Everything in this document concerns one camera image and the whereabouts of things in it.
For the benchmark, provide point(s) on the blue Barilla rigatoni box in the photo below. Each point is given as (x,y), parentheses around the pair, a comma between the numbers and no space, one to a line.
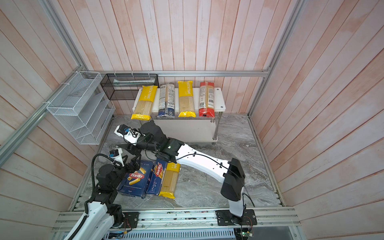
(136,183)

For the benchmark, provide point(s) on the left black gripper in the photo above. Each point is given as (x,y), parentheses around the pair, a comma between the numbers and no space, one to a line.
(136,166)

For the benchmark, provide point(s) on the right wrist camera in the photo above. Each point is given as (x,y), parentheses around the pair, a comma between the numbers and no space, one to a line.
(129,135)

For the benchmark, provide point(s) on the aluminium mounting rail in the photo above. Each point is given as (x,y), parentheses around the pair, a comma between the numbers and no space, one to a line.
(169,219)

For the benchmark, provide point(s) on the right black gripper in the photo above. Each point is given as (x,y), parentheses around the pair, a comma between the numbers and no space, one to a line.
(134,149)

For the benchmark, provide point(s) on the white wire mesh organizer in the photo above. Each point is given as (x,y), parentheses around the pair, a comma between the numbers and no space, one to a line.
(81,110)

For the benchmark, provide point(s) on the dark blue spaghetti bag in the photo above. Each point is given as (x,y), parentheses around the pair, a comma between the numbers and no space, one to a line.
(167,102)

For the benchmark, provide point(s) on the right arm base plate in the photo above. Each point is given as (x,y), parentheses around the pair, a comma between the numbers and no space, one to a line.
(225,218)

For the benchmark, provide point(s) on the blue Barilla spaghetti box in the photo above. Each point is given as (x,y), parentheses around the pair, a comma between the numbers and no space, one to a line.
(156,177)

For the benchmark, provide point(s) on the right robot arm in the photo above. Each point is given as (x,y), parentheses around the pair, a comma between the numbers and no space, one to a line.
(229,173)

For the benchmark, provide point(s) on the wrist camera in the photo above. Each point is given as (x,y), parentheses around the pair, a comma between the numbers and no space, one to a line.
(129,135)
(117,157)

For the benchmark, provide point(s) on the black mesh wall basket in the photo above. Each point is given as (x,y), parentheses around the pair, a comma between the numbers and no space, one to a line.
(118,87)

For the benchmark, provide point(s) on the white two-tier shelf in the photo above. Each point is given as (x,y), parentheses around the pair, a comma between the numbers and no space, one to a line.
(191,130)

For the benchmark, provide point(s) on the red spaghetti bag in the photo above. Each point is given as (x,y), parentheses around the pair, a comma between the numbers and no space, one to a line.
(206,100)

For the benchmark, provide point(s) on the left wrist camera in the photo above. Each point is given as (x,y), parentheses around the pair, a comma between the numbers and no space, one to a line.
(117,157)

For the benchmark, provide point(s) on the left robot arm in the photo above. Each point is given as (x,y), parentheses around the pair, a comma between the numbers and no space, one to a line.
(101,213)

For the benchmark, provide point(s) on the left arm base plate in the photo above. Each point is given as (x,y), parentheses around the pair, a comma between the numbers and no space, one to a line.
(128,220)

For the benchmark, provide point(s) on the yellow Pastatime spaghetti bag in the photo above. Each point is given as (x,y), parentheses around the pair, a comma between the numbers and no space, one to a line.
(170,180)
(144,106)
(186,100)

